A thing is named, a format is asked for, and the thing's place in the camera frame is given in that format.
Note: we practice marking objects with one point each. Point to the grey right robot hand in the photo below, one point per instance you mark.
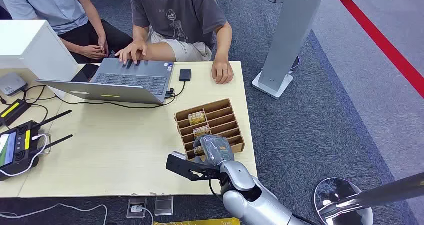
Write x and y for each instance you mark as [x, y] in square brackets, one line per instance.
[217, 150]

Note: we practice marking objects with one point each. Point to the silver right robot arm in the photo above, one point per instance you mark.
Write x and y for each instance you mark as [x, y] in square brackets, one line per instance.
[251, 200]

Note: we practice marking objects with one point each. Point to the person's left forearm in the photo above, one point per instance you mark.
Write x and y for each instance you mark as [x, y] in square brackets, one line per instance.
[223, 41]

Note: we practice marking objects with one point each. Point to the person's right forearm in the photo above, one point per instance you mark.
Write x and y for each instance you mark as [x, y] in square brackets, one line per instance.
[159, 51]

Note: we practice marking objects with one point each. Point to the yellow printed card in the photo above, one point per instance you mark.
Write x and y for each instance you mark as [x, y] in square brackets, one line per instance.
[202, 131]
[196, 118]
[198, 150]

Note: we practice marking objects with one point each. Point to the wooden slotted card holder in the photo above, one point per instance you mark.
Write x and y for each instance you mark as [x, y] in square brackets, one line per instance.
[218, 117]

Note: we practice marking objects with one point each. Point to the person's left hand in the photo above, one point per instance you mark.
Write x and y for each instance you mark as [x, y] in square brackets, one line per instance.
[222, 71]

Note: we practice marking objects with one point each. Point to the person's hand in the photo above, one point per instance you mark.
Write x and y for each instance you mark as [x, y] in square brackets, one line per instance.
[132, 51]
[222, 71]

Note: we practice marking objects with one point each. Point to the person's right hand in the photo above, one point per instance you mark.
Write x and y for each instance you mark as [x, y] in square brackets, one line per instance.
[132, 51]

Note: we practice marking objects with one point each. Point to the person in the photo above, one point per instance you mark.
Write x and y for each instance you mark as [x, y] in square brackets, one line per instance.
[49, 5]
[179, 14]

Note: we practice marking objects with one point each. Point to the person's hands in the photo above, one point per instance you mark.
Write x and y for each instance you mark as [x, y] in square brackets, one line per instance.
[94, 50]

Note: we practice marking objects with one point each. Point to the yellow printed sheet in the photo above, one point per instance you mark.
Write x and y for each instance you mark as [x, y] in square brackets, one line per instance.
[198, 222]

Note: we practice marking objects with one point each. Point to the floor socket cover plate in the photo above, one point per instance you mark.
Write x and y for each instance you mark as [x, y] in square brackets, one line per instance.
[164, 206]

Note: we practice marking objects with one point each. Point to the black external drive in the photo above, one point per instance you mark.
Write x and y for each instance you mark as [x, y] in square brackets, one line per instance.
[185, 75]

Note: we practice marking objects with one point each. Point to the floor socket with plug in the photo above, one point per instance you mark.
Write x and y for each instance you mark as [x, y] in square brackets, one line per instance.
[136, 208]

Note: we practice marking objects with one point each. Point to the grey open laptop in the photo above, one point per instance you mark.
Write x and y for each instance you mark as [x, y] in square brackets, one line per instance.
[132, 79]

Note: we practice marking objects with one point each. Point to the chrome stanchion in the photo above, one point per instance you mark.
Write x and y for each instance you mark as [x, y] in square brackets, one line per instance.
[344, 200]

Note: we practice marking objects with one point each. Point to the grey kiosk stand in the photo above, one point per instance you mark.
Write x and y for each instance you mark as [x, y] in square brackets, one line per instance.
[291, 31]

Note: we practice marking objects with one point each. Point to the black smartphone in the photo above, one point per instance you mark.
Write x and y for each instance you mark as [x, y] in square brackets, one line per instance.
[85, 73]

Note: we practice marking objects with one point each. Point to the red barrier belt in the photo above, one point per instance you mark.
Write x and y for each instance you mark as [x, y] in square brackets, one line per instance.
[381, 39]

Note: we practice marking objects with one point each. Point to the black remote controller with screen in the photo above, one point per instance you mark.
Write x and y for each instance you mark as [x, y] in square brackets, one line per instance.
[16, 147]

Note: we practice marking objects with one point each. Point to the black and yellow device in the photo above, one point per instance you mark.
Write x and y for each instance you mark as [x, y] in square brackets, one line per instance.
[13, 111]

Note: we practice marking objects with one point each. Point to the white box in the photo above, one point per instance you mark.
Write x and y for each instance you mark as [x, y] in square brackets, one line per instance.
[30, 48]

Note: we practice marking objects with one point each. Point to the small grey device box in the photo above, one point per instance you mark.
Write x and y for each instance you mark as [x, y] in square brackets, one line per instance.
[11, 83]

